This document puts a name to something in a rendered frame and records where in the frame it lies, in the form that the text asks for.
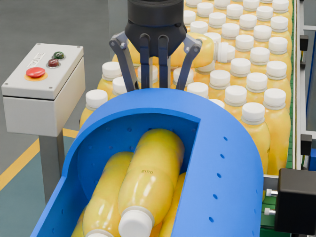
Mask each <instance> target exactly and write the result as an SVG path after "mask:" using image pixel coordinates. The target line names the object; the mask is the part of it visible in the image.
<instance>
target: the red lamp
mask: <svg viewBox="0 0 316 237"><path fill-rule="evenodd" d="M47 64H48V66H52V67H53V66H58V65H59V61H58V60H57V59H50V60H48V62H47Z"/></svg>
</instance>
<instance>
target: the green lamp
mask: <svg viewBox="0 0 316 237"><path fill-rule="evenodd" d="M53 58H55V59H61V58H64V53H63V52H61V51H56V52H54V54H53Z"/></svg>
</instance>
